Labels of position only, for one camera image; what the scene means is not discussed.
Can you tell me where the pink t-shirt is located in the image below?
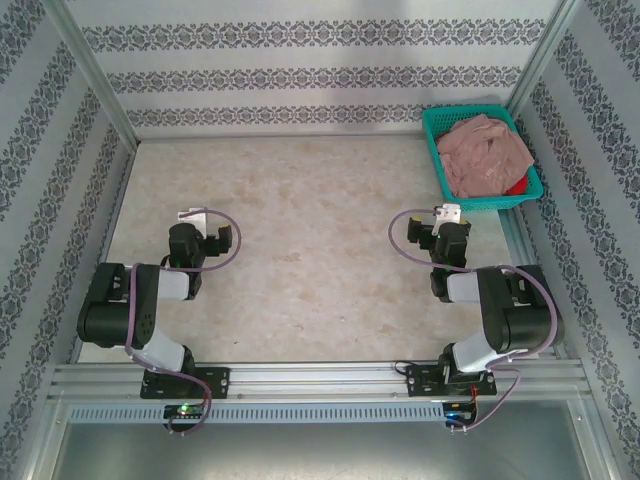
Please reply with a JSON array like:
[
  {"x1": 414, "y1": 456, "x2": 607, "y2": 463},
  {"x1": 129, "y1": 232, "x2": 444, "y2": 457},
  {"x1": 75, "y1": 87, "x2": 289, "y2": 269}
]
[{"x1": 436, "y1": 113, "x2": 536, "y2": 199}]

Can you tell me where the red garment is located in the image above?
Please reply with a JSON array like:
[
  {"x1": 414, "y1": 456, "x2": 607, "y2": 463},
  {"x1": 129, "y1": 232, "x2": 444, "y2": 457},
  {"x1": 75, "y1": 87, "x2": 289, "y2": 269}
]
[{"x1": 502, "y1": 173, "x2": 530, "y2": 196}]

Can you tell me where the teal plastic mesh basket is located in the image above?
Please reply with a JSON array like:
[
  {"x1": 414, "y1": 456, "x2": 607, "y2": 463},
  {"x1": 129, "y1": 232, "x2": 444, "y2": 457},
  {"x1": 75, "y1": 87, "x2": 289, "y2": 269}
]
[{"x1": 422, "y1": 103, "x2": 545, "y2": 214}]

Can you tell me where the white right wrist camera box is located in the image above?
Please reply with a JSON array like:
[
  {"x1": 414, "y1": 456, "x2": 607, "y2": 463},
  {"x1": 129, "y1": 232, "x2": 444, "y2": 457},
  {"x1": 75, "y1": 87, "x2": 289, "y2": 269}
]
[{"x1": 433, "y1": 202, "x2": 462, "y2": 225}]

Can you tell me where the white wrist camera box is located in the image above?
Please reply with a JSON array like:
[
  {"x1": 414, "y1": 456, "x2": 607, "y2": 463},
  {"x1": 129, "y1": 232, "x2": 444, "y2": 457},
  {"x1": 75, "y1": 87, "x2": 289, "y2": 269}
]
[
  {"x1": 177, "y1": 207, "x2": 209, "y2": 236},
  {"x1": 433, "y1": 202, "x2": 462, "y2": 225}
]

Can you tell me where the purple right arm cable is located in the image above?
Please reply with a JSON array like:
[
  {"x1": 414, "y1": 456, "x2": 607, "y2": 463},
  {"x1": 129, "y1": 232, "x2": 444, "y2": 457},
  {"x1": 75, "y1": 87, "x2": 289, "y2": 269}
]
[{"x1": 388, "y1": 207, "x2": 559, "y2": 434}]

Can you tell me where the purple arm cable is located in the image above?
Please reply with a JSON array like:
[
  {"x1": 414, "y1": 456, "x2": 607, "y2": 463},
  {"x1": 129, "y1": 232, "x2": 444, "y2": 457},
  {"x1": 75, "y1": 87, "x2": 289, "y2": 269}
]
[
  {"x1": 388, "y1": 207, "x2": 559, "y2": 434},
  {"x1": 122, "y1": 209, "x2": 245, "y2": 437}
]

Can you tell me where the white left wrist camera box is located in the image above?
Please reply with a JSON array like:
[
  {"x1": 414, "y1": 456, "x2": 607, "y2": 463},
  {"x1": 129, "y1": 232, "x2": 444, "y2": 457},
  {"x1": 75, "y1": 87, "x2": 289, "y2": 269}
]
[{"x1": 177, "y1": 207, "x2": 209, "y2": 236}]

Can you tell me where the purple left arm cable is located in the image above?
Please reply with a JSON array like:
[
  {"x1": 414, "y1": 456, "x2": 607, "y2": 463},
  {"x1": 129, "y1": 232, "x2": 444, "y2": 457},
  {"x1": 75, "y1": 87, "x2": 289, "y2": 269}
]
[{"x1": 122, "y1": 209, "x2": 245, "y2": 437}]

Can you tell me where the aluminium frame crossbar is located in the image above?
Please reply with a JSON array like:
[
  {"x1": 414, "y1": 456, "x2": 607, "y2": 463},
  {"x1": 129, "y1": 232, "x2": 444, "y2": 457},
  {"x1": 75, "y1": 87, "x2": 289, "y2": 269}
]
[{"x1": 132, "y1": 130, "x2": 429, "y2": 145}]

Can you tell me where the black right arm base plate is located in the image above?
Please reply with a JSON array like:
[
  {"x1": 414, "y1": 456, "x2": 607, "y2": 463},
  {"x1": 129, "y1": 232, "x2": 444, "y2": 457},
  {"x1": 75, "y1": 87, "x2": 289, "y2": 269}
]
[{"x1": 405, "y1": 362, "x2": 499, "y2": 399}]

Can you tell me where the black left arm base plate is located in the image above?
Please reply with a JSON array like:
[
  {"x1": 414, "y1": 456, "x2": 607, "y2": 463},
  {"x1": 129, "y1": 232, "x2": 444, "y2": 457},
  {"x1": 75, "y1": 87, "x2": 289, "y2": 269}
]
[{"x1": 139, "y1": 366, "x2": 232, "y2": 401}]

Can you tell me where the aluminium mounting rail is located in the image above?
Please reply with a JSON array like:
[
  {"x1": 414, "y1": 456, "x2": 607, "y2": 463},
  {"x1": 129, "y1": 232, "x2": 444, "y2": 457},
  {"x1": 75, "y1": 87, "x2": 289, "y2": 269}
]
[{"x1": 49, "y1": 362, "x2": 586, "y2": 401}]

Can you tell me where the aluminium frame post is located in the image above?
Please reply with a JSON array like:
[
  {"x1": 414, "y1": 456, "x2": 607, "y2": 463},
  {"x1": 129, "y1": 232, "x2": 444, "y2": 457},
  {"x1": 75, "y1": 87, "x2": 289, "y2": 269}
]
[
  {"x1": 507, "y1": 0, "x2": 589, "y2": 117},
  {"x1": 42, "y1": 0, "x2": 140, "y2": 146}
]

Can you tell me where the grey slotted cable duct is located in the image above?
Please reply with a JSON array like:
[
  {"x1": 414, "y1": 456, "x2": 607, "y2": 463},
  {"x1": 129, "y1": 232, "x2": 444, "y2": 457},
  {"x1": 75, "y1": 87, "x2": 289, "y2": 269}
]
[{"x1": 67, "y1": 403, "x2": 451, "y2": 424}]

